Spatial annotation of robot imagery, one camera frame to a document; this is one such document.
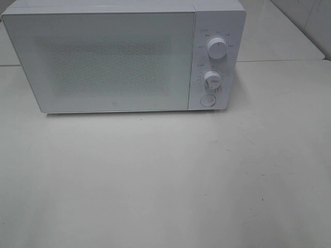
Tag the round door release button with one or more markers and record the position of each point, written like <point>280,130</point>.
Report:
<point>208,100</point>

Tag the white microwave door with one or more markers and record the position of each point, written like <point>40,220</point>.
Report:
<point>84,63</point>

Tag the lower white timer knob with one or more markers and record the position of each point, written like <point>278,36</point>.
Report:
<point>212,80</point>

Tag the upper white power knob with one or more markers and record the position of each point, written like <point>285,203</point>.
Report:
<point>217,47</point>

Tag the white microwave oven body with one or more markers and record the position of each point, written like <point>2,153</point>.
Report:
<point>211,19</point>

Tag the white adjacent table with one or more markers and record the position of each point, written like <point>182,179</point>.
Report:
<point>270,36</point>

